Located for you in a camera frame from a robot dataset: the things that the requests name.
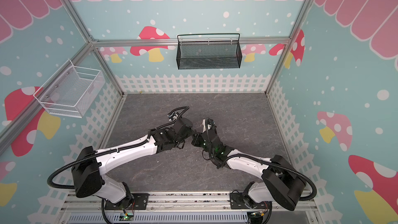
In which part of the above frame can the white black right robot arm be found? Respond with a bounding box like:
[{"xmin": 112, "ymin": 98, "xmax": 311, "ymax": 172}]
[{"xmin": 192, "ymin": 118, "xmax": 308, "ymax": 211}]

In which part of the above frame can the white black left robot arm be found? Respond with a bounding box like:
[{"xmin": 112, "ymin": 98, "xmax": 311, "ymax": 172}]
[{"xmin": 71, "ymin": 118, "xmax": 195, "ymax": 208}]

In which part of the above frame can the black corrugated left cable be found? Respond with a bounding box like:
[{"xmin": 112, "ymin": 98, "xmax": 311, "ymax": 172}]
[{"xmin": 47, "ymin": 105, "xmax": 190, "ymax": 190}]

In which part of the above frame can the black corrugated cable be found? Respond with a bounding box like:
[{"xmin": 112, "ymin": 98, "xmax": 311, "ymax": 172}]
[
  {"xmin": 201, "ymin": 118, "xmax": 318, "ymax": 201},
  {"xmin": 47, "ymin": 105, "xmax": 190, "ymax": 190}
]

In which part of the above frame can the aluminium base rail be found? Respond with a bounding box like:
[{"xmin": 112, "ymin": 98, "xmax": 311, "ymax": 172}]
[{"xmin": 58, "ymin": 191, "xmax": 319, "ymax": 214}]

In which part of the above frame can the white ribbed cable duct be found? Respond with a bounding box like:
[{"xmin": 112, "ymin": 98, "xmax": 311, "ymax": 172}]
[{"xmin": 66, "ymin": 212, "xmax": 249, "ymax": 224}]

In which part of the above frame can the black mesh wall basket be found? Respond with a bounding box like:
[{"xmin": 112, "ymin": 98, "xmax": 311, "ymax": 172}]
[{"xmin": 176, "ymin": 33, "xmax": 243, "ymax": 69}]

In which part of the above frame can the white wire wall basket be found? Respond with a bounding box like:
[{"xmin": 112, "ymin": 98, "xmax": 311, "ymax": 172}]
[{"xmin": 33, "ymin": 60, "xmax": 105, "ymax": 118}]

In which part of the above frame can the black corrugated right cable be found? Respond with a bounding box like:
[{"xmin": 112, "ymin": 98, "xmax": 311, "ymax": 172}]
[{"xmin": 201, "ymin": 118, "xmax": 318, "ymax": 201}]

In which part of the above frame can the aluminium frame profile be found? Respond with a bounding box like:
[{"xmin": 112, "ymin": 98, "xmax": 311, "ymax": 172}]
[{"xmin": 0, "ymin": 0, "xmax": 126, "ymax": 155}]

